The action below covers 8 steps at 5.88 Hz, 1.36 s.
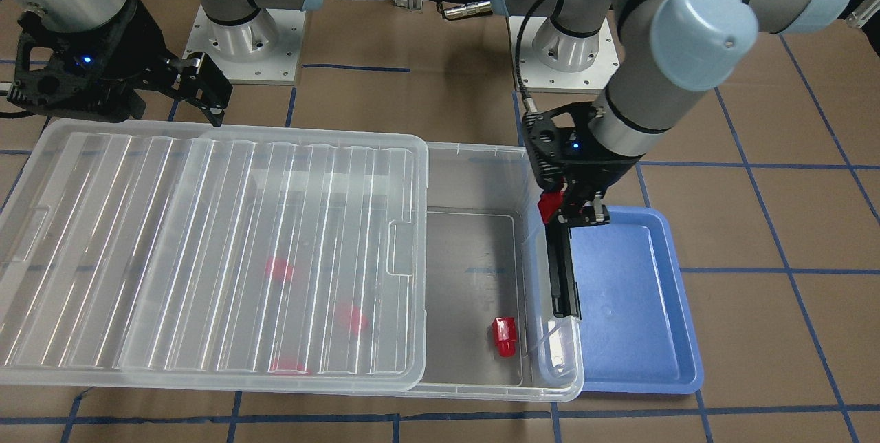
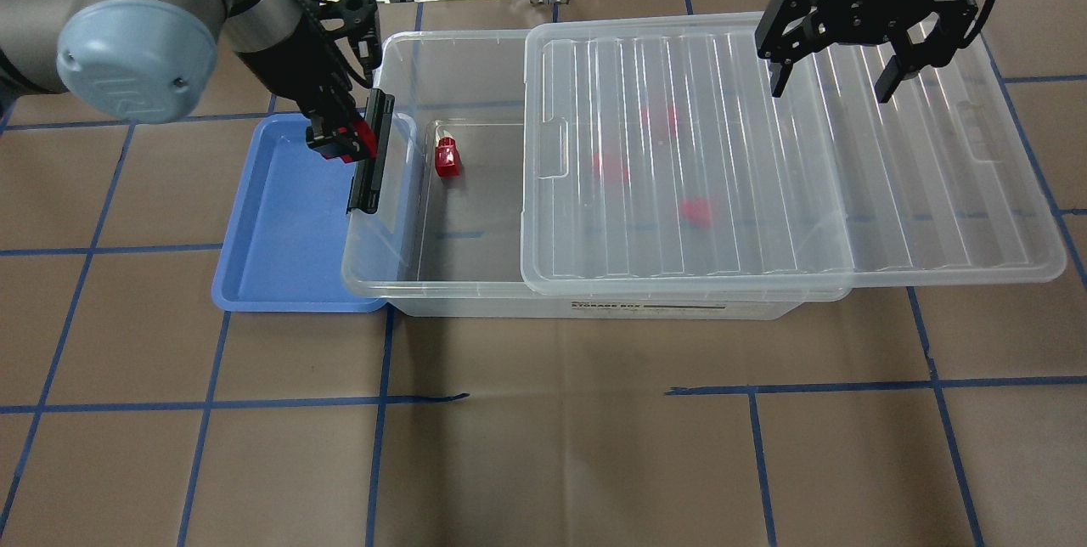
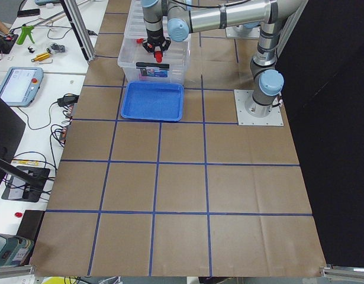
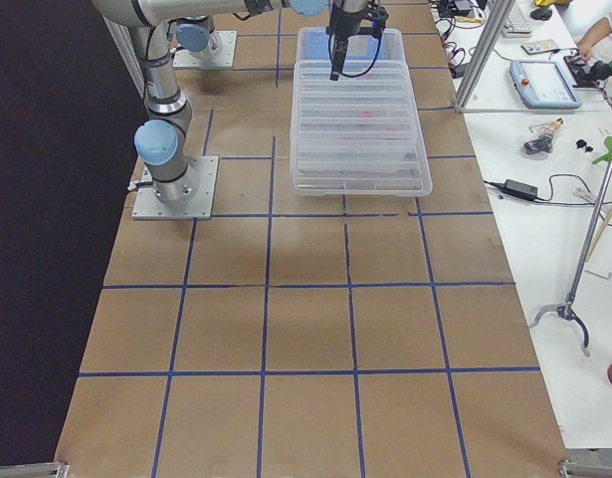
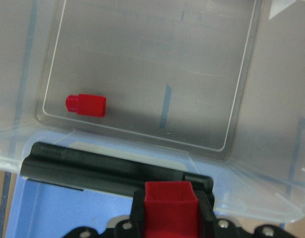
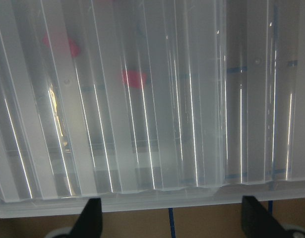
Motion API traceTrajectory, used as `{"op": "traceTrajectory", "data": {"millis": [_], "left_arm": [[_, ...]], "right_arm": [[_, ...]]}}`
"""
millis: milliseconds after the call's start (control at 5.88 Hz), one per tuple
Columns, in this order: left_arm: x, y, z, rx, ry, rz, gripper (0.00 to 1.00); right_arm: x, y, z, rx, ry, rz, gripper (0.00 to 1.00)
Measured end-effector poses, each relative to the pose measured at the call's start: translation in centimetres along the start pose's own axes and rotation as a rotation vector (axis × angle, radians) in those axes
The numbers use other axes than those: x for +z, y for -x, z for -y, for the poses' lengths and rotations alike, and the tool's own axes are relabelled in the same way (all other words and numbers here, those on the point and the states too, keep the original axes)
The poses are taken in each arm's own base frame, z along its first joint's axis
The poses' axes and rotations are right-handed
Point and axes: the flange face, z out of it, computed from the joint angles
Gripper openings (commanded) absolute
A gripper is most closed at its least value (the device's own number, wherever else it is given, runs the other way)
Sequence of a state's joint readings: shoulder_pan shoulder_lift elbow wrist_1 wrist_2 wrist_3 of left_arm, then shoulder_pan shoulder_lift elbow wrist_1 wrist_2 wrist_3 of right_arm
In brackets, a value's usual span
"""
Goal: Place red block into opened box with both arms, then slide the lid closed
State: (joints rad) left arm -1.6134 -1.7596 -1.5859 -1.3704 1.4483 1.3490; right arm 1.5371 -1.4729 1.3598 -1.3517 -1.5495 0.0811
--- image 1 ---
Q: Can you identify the red block in box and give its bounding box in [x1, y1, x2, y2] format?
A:
[268, 356, 311, 376]
[265, 257, 296, 283]
[334, 305, 370, 337]

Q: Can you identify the clear plastic storage box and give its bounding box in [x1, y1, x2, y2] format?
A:
[117, 139, 584, 401]

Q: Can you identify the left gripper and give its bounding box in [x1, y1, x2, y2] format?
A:
[521, 102, 640, 226]

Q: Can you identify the metal cable connector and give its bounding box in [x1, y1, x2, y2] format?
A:
[436, 1, 492, 22]

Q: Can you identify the red block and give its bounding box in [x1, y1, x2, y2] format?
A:
[268, 356, 311, 376]
[491, 316, 518, 358]
[334, 305, 370, 337]
[265, 257, 296, 283]
[538, 189, 564, 224]

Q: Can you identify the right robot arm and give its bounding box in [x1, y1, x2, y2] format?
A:
[2, 0, 323, 127]

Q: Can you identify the aluminium rail corner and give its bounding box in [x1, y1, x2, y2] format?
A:
[844, 0, 879, 28]

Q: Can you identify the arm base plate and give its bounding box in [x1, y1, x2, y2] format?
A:
[184, 7, 310, 86]
[514, 17, 620, 94]

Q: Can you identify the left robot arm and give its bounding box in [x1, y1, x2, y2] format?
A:
[490, 0, 850, 226]

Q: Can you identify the clear ribbed box lid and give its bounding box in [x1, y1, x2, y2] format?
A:
[1, 120, 430, 395]

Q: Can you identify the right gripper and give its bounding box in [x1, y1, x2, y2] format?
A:
[5, 0, 233, 127]

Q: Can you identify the black box latch handle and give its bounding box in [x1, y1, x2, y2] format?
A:
[546, 219, 582, 320]

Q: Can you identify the blue plastic tray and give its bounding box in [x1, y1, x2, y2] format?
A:
[570, 206, 704, 395]

